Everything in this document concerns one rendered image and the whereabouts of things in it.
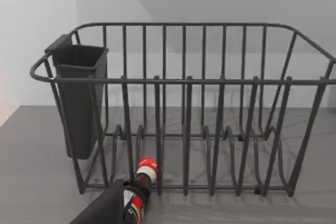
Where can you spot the dark bottle with red cap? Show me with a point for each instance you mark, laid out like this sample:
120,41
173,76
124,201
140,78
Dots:
139,190

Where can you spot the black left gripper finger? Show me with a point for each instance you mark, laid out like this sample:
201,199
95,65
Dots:
105,205

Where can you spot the dark grey cutlery holder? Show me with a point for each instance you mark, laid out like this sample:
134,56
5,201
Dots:
78,98

